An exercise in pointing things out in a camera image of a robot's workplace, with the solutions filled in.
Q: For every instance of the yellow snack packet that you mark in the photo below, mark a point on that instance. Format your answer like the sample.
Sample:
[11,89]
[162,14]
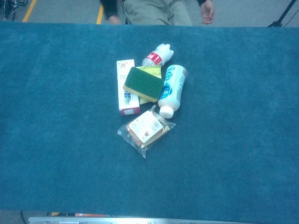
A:
[151,71]

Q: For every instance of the seated person khaki trousers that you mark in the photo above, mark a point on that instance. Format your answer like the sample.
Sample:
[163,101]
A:
[151,11]

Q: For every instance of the short yellow floor tape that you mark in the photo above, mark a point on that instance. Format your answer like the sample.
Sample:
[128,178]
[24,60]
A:
[100,14]

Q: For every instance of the blue table cloth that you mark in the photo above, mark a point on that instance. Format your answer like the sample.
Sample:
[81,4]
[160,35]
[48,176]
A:
[46,140]

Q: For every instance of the white drink bottle blue label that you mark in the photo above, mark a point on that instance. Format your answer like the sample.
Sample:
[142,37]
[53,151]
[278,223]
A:
[174,84]

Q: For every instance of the long yellow floor tape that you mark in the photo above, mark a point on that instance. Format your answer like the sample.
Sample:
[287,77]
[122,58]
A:
[29,11]

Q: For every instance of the aluminium rail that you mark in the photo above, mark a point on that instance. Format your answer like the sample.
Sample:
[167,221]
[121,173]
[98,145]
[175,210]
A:
[116,220]

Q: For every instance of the person's right hand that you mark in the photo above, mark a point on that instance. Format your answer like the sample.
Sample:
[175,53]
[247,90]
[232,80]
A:
[115,20]

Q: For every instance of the white toothpaste box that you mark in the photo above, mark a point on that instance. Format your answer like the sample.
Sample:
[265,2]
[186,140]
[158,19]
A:
[128,102]

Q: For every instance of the green yellow sponge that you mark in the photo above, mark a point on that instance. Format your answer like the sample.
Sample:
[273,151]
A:
[142,82]

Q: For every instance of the person's right forearm dark sleeve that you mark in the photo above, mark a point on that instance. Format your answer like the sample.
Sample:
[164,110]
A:
[109,9]

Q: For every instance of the clear cola bottle red label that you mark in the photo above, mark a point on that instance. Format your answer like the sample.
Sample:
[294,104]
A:
[161,53]

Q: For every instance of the person's left hand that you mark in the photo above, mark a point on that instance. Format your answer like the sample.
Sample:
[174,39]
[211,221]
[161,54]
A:
[207,12]

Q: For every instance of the person's left forearm dark sleeve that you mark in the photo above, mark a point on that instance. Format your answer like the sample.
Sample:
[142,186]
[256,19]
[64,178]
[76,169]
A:
[203,2]

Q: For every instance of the sandwich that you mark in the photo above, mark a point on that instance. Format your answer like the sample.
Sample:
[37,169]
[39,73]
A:
[144,130]

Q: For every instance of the black tripod stand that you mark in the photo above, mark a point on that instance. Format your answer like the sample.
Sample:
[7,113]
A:
[280,18]

